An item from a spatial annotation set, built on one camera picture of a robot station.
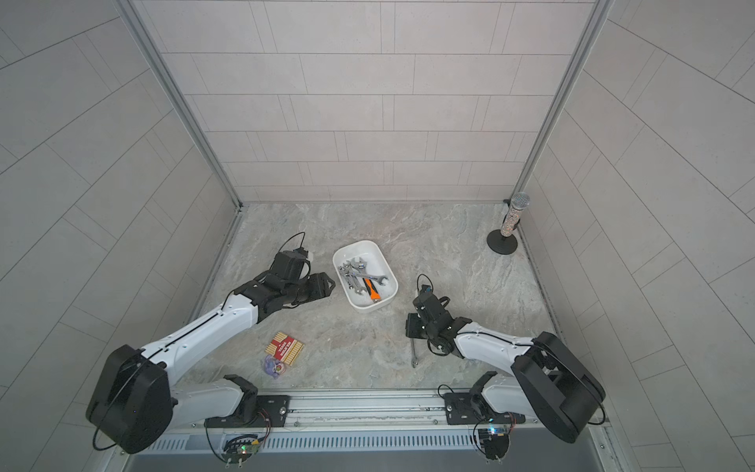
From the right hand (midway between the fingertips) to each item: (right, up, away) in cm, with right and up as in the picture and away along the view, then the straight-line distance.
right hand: (405, 324), depth 87 cm
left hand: (-21, +13, -3) cm, 24 cm away
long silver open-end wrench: (+2, -7, -9) cm, 12 cm away
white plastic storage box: (-14, +19, +12) cm, 26 cm away
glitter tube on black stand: (+35, +24, +17) cm, 46 cm away
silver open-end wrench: (-21, +15, +9) cm, 27 cm away
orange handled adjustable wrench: (-10, +9, +4) cm, 15 cm away
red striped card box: (-33, -4, -7) cm, 35 cm away
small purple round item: (-35, -7, -12) cm, 38 cm away
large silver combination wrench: (-9, +13, +6) cm, 17 cm away
